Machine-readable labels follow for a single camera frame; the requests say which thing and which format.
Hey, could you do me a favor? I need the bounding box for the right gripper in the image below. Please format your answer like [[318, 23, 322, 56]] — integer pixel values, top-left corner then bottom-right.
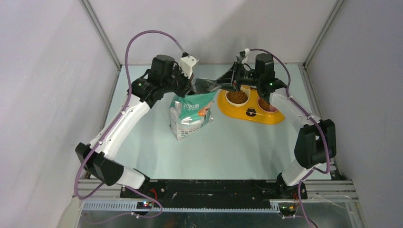
[[214, 61, 262, 92]]

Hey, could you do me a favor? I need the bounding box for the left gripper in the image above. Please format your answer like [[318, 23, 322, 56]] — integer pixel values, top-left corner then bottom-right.
[[162, 65, 192, 98]]

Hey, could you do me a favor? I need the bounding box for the green pet food bag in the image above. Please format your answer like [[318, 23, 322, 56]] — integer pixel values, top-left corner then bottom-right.
[[169, 78, 217, 140]]

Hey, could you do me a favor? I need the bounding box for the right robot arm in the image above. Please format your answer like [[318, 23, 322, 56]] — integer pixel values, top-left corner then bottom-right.
[[214, 48, 336, 199]]

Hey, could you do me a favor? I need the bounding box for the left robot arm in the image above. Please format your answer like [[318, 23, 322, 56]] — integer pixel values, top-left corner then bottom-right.
[[75, 54, 198, 198]]

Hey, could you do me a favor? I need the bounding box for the brown pet food kibble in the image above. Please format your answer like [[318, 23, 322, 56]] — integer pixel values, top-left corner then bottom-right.
[[226, 91, 248, 105]]

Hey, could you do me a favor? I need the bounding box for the cream ceramic bowl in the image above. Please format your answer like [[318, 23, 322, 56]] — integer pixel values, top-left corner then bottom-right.
[[225, 86, 250, 107]]

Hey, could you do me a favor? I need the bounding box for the yellow double bowl stand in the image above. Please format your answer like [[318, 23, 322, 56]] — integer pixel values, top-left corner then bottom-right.
[[217, 85, 285, 124]]

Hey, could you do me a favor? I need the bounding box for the pink ceramic bowl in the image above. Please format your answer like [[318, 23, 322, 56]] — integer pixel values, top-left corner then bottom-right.
[[257, 97, 278, 114]]

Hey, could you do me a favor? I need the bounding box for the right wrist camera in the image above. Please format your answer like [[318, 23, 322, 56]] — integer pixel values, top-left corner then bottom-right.
[[236, 48, 250, 64]]

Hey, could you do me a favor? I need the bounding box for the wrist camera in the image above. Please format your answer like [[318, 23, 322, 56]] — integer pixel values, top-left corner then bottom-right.
[[178, 55, 199, 79], [236, 48, 250, 64]]

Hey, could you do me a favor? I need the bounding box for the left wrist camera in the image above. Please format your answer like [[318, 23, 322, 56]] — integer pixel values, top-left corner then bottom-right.
[[178, 55, 199, 79]]

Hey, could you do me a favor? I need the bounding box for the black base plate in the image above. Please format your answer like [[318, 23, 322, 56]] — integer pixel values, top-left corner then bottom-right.
[[139, 180, 307, 209]]

